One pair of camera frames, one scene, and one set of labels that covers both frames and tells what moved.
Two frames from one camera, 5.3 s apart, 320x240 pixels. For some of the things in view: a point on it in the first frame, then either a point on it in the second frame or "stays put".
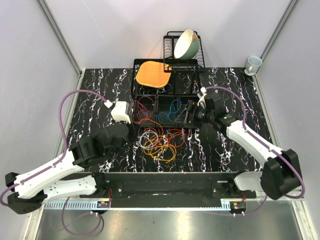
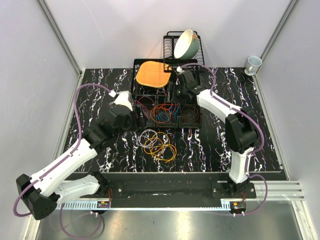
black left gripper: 131,130 → 131,115
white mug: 252,64 stays put
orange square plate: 152,74 stays put
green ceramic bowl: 186,45 stays put
